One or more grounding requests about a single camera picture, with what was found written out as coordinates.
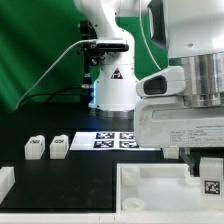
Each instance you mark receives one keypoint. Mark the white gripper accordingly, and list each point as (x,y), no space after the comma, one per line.
(163,122)

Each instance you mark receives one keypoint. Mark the white square tabletop part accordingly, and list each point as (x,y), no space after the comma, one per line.
(157,187)

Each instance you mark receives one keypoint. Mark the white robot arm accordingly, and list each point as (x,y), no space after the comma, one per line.
(192,33)

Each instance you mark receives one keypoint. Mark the white sheet with markers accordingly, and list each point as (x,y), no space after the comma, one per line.
(95,141)

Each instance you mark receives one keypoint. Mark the green backdrop curtain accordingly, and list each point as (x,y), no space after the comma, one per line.
(36,34)

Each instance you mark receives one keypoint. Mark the white obstacle block left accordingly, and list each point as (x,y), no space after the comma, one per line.
(7,180)

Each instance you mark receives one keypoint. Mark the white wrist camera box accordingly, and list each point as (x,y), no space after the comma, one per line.
(167,82)

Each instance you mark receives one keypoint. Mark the black camera on stand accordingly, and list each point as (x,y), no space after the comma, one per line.
(107,65)

